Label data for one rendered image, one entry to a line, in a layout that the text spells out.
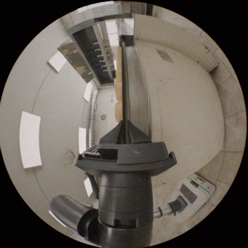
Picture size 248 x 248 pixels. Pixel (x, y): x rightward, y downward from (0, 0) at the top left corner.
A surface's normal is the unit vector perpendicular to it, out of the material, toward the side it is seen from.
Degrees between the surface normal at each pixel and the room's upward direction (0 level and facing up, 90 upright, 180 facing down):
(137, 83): 90
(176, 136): 90
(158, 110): 90
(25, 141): 180
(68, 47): 115
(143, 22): 90
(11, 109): 180
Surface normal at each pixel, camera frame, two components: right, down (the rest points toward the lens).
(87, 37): 0.02, 1.00
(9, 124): 1.00, -0.02
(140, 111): -0.05, -0.05
